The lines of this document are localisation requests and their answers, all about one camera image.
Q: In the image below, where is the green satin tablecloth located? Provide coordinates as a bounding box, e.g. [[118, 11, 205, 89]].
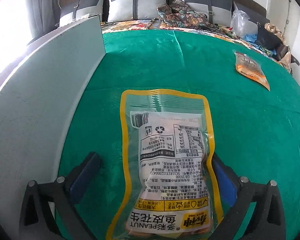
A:
[[58, 30, 300, 239]]

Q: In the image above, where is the grey pillow far right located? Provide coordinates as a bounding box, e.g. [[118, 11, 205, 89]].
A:
[[234, 3, 270, 36]]

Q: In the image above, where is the floral bed sheet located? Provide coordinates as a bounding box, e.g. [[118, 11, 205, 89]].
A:
[[101, 19, 276, 60]]

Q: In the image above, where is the beige patterned blanket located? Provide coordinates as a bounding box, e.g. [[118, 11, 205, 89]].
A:
[[264, 23, 292, 74]]

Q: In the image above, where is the blue plastic bag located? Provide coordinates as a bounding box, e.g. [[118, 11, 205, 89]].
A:
[[242, 34, 277, 57]]

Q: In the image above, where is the grey pillow far left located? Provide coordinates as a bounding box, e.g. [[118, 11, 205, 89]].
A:
[[59, 0, 104, 27]]

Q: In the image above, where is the grey curtain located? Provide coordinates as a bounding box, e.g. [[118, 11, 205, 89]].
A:
[[25, 0, 61, 39]]

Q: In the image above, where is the grey pillow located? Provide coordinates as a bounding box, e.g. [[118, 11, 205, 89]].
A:
[[234, 3, 270, 36], [59, 0, 104, 27], [108, 0, 166, 22], [182, 0, 233, 27]]

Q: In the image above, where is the yellow peanut snack bag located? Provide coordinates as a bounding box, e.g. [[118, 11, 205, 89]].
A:
[[106, 89, 223, 239]]

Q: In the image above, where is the clear plastic bag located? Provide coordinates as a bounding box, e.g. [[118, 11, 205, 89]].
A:
[[230, 9, 250, 37]]

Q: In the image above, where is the black cushion bag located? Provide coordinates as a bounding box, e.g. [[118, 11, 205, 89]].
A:
[[255, 25, 281, 50]]

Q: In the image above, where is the orange clear snack pouch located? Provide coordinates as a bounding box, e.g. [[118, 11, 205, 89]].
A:
[[234, 50, 270, 91]]

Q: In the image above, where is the white storage box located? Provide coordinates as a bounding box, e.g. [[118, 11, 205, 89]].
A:
[[0, 16, 106, 239]]

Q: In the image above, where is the floral patterned cloth bundle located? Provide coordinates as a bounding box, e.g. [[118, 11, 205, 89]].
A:
[[157, 0, 215, 30]]

